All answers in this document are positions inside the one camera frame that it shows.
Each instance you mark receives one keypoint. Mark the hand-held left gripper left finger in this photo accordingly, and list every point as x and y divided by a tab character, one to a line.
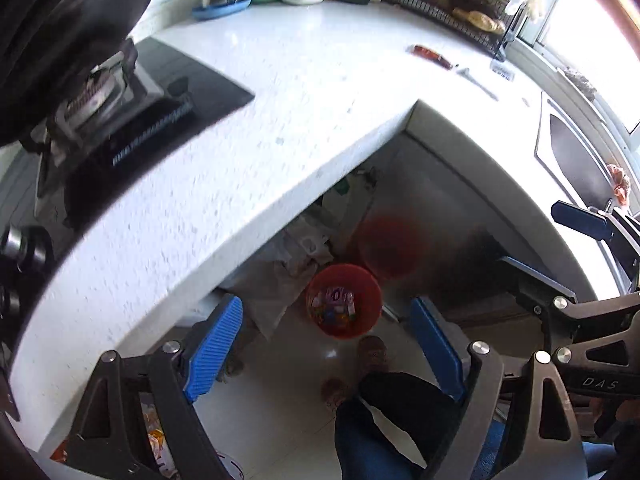
215	350

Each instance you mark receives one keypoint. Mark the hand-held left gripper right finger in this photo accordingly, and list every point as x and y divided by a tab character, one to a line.
435	350

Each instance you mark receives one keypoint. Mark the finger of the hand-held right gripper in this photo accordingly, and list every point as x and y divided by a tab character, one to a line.
537	280
580	220

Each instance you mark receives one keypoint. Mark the red plastic bin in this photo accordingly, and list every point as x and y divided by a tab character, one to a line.
367	292

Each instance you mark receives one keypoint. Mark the pile of colourful packets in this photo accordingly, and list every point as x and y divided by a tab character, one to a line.
335	305

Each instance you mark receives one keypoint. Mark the person's right hand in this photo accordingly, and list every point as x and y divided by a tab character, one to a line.
629	411

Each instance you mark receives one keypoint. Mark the orange scouring cloth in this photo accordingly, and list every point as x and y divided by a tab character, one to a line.
620	185

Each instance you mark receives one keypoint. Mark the steel kitchen sink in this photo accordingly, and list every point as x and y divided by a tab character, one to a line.
575	160

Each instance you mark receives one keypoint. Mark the brown slipper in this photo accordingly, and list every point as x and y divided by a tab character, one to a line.
372	355
335	395

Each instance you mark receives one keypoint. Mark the person's leg in jeans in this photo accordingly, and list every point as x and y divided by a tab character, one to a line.
600	462
380	435

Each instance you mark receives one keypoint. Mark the orange white plastic bag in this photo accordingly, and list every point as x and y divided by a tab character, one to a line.
156	440

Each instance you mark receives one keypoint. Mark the crumpled plastic bags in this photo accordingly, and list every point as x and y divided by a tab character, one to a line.
290	270

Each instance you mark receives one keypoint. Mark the steel cabinet door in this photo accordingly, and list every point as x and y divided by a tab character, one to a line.
450	185

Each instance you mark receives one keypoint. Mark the grey printed packet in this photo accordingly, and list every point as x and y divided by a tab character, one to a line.
502	70

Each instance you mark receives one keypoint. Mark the red snack wrapper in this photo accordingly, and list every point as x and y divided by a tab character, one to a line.
432	56

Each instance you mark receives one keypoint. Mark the ginger root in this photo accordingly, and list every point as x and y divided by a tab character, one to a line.
480	21

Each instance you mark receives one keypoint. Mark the pale yellow rubber glove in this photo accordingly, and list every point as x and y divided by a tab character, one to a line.
536	0

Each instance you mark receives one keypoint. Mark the black gas stove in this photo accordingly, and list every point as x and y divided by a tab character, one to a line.
200	95

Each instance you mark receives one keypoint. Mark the blue plastic tray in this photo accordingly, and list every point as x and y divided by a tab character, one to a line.
220	10

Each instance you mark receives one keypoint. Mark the black wok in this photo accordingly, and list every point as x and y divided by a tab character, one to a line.
75	20

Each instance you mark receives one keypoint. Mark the window frame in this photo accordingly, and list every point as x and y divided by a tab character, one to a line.
575	35

